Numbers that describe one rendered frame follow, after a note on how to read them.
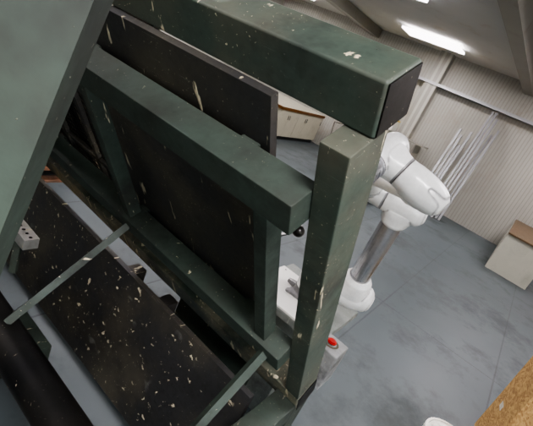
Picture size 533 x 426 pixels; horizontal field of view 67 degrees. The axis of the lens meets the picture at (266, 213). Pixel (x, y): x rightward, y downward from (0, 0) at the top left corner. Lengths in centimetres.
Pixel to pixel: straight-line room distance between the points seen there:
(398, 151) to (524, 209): 907
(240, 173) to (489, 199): 969
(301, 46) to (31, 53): 47
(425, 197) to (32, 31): 111
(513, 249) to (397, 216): 631
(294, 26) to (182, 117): 31
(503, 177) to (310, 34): 966
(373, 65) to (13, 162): 50
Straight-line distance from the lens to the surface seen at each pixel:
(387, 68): 64
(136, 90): 101
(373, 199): 180
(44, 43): 28
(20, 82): 29
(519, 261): 809
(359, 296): 213
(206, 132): 85
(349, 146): 64
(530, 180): 1025
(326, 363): 173
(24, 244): 155
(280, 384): 158
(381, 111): 64
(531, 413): 307
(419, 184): 125
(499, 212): 1032
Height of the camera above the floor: 187
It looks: 21 degrees down
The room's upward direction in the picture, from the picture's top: 24 degrees clockwise
